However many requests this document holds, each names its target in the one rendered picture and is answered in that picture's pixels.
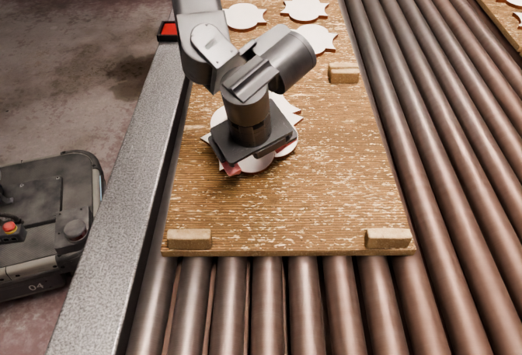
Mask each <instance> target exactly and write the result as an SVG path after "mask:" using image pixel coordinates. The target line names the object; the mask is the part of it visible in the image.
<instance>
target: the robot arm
mask: <svg viewBox="0 0 522 355"><path fill-rule="evenodd" d="M172 7H173V12H174V17H175V22H176V31H177V35H178V45H179V54H180V58H181V63H182V68H183V72H184V74H185V75H186V77H187V78H188V79H189V80H190V81H192V82H194V83H197V84H199V85H203V86H204V87H205V88H206V89H207V90H208V91H209V92H210V93H211V94H212V95H213V96H214V95H215V94H216V93H217V92H219V91H220V92H221V97H222V100H223V104H224V109H225V112H226V115H227V118H228V119H227V120H225V121H223V122H222V123H220V124H218V125H216V126H214V127H212V128H211V129H210V132H211V136H209V137H208V141H209V144H210V146H211V147H212V149H213V151H214V153H215V155H216V156H217V158H218V159H219V161H220V163H221V164H222V166H223V168H224V170H225V171H226V173H227V174H228V175H229V176H234V175H239V174H240V173H241V171H242V170H241V168H240V166H239V165H238V162H240V161H241V160H243V159H245V158H248V157H249V156H250V155H253V157H254V158H256V159H259V158H262V157H263V156H265V155H267V154H269V153H270V152H272V151H275V152H276V153H277V154H278V153H279V152H280V151H282V150H283V149H285V148H286V147H287V146H289V145H290V144H292V143H294V142H295V141H296V140H297V139H298V133H297V132H296V130H295V129H294V128H293V127H292V125H291V124H290V122H289V121H288V119H287V118H286V117H285V116H284V114H283V113H282V112H281V111H280V109H279V108H278V106H277V105H276V103H275V102H274V101H273V100H272V99H269V90H270V91H271V92H274V93H276V94H278V95H283V94H284V93H285V92H286V91H287V90H288V89H290V88H291V87H292V86H293V85H294V84H296V83H297V82H298V81H299V80H300V79H301V78H303V77H304V76H305V75H306V74H307V73H309V72H310V70H312V69H313V68H314V67H315V66H316V63H317V58H316V55H315V51H314V49H313V48H312V46H311V44H310V43H309V42H308V41H307V40H306V39H305V38H304V37H303V36H302V35H301V34H300V33H297V32H295V31H292V30H290V29H289V28H288V27H287V26H286V25H284V24H277V25H275V26H273V27H272V28H271V29H270V30H268V31H266V32H265V33H264V34H262V35H261V36H259V37H257V38H256V39H251V40H250V41H249V42H248V43H247V44H245V45H244V46H243V47H241V48H240V49H239V50H238V49H237V48H236V47H235V46H234V45H233V44H232V43H231V42H230V36H229V32H228V24H227V20H226V16H225V12H224V10H222V6H221V0H172Z"/></svg>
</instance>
